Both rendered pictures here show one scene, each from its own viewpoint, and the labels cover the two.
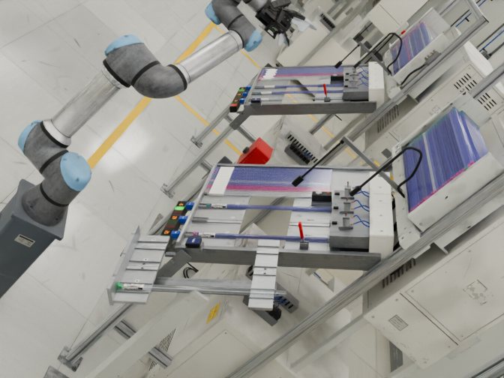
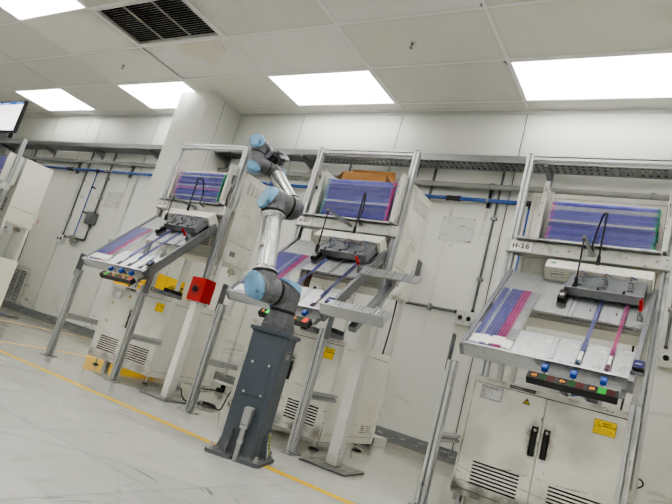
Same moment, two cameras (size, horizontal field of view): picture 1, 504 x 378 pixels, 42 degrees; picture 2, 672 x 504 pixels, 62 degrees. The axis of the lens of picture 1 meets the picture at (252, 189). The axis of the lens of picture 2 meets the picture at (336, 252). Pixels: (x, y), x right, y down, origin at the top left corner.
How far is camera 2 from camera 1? 2.58 m
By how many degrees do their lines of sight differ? 56
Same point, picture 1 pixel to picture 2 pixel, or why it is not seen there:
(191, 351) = (338, 380)
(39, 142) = (272, 279)
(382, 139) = (227, 246)
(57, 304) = not seen: hidden behind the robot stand
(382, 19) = (18, 216)
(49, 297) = not seen: hidden behind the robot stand
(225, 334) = (348, 352)
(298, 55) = not seen: outside the picture
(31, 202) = (283, 324)
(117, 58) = (279, 201)
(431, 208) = (396, 211)
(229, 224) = (311, 292)
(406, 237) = (395, 231)
